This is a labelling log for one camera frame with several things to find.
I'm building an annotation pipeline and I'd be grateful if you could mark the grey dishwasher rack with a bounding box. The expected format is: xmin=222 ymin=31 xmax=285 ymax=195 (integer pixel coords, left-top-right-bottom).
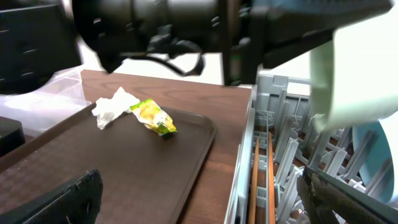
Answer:
xmin=225 ymin=75 xmax=397 ymax=223

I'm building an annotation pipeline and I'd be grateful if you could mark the yellow green snack wrapper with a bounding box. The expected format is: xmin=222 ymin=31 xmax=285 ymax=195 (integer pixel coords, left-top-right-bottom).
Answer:
xmin=130 ymin=98 xmax=177 ymax=136

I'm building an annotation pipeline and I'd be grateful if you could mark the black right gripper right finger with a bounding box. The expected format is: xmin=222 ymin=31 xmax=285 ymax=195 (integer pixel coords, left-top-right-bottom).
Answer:
xmin=297 ymin=167 xmax=397 ymax=224

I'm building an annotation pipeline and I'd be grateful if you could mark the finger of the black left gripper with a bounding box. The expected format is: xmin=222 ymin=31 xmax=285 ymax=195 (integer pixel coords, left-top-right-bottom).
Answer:
xmin=259 ymin=0 xmax=392 ymax=69

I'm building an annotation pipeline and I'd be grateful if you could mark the clear plastic bin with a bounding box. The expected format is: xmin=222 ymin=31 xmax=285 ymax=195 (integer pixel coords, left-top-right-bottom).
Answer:
xmin=1 ymin=67 xmax=91 ymax=137

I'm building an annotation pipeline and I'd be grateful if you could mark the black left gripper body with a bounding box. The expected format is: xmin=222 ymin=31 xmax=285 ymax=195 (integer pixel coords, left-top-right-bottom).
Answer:
xmin=218 ymin=0 xmax=272 ymax=86

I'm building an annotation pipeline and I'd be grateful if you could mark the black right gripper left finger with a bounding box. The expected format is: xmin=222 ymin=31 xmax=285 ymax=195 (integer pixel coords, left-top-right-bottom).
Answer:
xmin=1 ymin=169 xmax=103 ymax=224

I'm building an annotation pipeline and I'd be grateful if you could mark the light blue bowl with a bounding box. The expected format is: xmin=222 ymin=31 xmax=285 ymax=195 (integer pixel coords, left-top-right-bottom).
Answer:
xmin=352 ymin=120 xmax=397 ymax=203

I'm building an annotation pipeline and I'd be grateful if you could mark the brown plastic tray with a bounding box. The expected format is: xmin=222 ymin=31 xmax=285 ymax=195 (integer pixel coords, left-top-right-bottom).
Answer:
xmin=1 ymin=106 xmax=216 ymax=223

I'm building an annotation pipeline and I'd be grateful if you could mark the white tissue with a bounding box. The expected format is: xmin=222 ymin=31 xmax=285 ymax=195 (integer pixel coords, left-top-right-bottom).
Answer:
xmin=91 ymin=87 xmax=141 ymax=130

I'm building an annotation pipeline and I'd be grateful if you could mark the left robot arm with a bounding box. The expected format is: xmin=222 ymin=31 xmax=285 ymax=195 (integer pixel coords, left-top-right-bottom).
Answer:
xmin=1 ymin=0 xmax=392 ymax=95

